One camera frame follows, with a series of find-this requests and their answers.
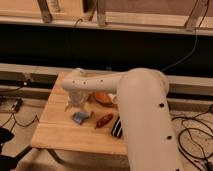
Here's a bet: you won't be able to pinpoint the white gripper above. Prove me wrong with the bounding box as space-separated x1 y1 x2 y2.
65 91 88 111

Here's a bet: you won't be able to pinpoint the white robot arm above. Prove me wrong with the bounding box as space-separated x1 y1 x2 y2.
62 68 184 171

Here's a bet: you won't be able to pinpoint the orange-brown bowl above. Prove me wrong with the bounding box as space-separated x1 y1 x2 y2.
94 92 116 105

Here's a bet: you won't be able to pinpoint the wooden table board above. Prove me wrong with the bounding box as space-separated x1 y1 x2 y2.
31 72 127 155

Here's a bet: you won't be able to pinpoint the red-brown sausage toy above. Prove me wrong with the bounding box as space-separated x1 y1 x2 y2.
96 114 113 128

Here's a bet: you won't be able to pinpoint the black object lower left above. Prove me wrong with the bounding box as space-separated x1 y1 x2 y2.
0 127 32 171

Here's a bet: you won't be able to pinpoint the black floor cables left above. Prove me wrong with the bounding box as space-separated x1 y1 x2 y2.
0 97 40 129

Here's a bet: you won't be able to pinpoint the black floor cables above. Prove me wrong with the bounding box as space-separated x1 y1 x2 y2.
0 97 40 129
171 104 213 171

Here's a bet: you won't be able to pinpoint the hanging black cable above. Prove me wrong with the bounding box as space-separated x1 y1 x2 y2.
160 0 212 73

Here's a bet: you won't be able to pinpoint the black floor cables right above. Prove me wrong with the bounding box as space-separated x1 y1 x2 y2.
171 104 213 171

